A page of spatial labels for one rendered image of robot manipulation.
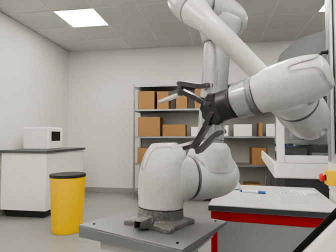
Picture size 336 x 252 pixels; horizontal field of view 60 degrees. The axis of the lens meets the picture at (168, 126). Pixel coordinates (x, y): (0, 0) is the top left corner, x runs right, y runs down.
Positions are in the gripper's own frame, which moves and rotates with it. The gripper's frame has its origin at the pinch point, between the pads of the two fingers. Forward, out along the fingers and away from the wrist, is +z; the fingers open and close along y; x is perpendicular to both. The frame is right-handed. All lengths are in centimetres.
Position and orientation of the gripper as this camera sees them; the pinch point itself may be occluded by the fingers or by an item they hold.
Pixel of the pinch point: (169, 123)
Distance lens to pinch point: 82.6
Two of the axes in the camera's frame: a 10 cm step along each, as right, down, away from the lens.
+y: -2.5, -9.6, 0.8
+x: -5.8, 0.8, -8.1
